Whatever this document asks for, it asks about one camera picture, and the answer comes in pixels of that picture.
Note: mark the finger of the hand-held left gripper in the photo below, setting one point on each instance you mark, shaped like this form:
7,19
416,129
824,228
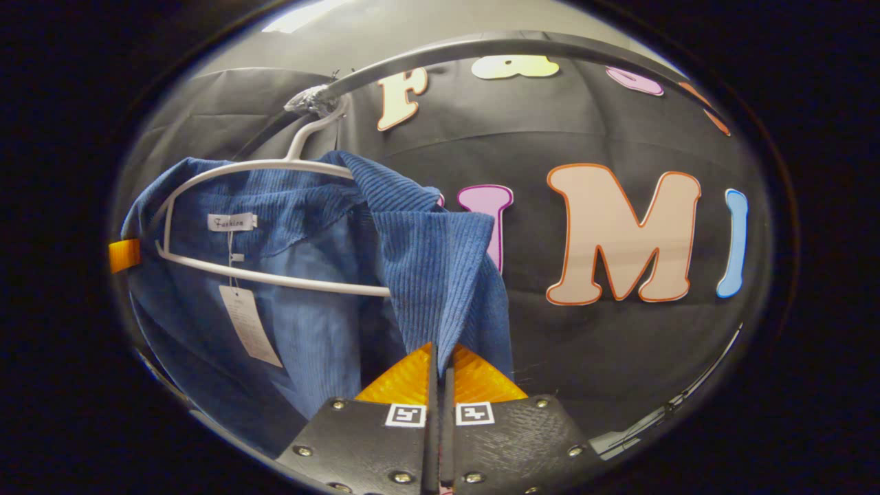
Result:
125,256

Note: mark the black backdrop cloth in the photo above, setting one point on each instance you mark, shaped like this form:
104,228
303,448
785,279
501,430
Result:
584,344

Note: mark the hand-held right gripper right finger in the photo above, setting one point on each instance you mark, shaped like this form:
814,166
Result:
515,447

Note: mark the black clothes rail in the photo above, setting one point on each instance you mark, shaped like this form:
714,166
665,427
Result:
481,45

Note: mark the grey tape wrap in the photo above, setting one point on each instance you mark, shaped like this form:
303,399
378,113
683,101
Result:
313,101

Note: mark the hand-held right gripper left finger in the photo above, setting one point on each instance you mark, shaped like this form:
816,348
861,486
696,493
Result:
371,447

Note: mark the white plastic hanger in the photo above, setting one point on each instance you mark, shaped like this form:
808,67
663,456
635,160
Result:
275,165

